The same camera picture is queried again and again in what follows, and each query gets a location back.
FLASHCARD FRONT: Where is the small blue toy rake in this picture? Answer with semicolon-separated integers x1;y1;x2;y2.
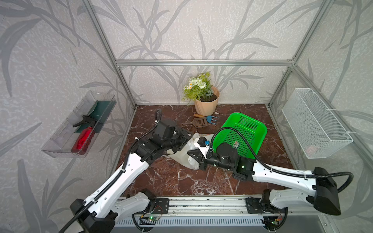
206;116;218;125

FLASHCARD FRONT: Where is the pink object in wire basket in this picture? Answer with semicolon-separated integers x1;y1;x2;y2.
306;145;320;156

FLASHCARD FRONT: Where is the red black brush tool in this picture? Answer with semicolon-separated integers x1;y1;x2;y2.
71;126;95;155

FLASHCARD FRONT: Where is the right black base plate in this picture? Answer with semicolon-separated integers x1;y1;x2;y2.
245;197;288;214

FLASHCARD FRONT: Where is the barcode sticker in basket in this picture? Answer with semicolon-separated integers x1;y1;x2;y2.
233;141;240;149

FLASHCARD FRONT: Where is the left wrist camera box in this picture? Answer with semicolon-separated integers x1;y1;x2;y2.
153;119;177;139

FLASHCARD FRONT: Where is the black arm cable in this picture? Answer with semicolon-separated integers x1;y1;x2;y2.
206;126;355;231
58;108;164;233

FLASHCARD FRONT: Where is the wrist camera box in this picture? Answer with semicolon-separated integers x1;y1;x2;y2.
197;137;211;159
153;119;177;139

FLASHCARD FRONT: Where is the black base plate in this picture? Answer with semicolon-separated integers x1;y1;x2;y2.
245;197;288;214
145;198;170;215

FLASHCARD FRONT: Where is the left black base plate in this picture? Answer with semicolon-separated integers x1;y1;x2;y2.
145;198;170;215

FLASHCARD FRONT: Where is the clear plastic wall shelf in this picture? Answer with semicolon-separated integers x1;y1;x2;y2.
41;91;117;158

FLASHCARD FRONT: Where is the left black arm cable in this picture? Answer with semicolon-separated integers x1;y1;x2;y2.
58;108;164;233

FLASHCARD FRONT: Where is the small green circuit board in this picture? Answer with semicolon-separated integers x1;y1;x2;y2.
139;216;161;225

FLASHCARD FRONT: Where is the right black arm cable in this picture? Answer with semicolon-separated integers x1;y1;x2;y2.
206;126;355;231

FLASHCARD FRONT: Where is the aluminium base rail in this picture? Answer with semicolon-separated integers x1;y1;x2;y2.
87;195;330;217

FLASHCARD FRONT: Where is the white printed plastic bag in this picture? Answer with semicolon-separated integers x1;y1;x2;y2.
167;132;215;170

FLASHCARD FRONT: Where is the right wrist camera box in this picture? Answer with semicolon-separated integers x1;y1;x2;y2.
197;137;211;159

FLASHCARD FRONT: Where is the terracotta flower pot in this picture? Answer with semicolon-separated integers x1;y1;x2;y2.
194;86;220;116

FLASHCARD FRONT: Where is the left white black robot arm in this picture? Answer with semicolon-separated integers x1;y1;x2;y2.
60;125;193;233

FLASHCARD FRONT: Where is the dark green flat board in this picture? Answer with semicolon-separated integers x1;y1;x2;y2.
73;101;117;134

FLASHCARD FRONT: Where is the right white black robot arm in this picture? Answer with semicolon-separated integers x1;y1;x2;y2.
187;143;342;216

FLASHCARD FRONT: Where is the green perforated plastic basket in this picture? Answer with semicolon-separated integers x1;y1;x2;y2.
213;112;268;159

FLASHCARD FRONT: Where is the green plant with white flowers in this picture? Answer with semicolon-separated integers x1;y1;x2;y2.
182;72;214;102

